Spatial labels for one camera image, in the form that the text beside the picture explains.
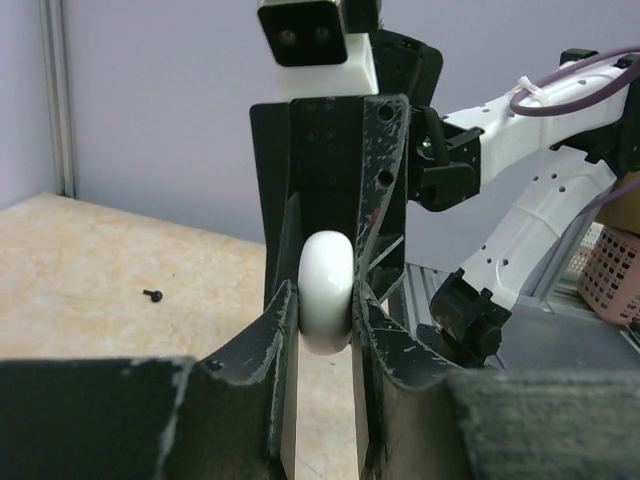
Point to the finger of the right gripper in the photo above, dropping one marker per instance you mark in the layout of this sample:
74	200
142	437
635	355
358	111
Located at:
271	136
385	128

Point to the cardboard box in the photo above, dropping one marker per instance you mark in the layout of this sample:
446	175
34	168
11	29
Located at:
622	213

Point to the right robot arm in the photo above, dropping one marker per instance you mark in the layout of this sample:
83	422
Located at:
584	117

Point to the white charging case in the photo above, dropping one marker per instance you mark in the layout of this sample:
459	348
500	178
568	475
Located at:
325	286

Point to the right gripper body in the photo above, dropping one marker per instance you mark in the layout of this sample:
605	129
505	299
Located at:
331	157

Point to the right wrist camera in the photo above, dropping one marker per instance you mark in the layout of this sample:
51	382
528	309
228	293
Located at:
322	48

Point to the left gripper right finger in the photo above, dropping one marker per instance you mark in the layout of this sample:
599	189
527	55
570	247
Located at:
419	416

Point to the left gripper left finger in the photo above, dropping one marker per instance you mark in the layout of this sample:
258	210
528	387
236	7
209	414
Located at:
231	415

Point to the pink perforated basket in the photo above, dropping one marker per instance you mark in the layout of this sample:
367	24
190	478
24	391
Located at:
609	283

